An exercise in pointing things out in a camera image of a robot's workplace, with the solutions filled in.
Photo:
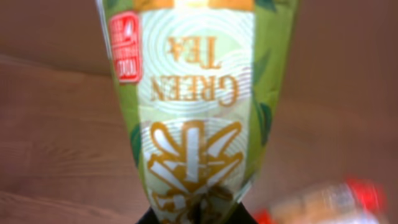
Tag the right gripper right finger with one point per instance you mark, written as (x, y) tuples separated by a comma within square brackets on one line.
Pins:
[(239, 215)]

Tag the green yellow snack bar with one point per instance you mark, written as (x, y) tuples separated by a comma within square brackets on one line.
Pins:
[(198, 82)]

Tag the spaghetti pack with red ends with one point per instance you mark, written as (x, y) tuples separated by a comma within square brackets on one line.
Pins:
[(350, 202)]

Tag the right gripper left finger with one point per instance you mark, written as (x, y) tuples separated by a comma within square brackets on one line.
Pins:
[(149, 217)]

